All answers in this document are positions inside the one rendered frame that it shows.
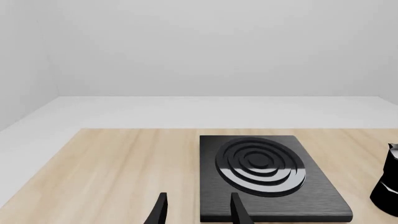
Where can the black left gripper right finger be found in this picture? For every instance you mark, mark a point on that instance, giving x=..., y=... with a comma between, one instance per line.
x=240, y=213

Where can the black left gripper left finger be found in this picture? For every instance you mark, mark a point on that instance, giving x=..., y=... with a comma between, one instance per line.
x=158, y=213

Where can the flat black stove plate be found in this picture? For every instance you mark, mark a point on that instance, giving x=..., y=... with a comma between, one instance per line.
x=264, y=168

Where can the black moka pot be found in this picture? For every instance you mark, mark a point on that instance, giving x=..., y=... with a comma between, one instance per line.
x=387, y=184

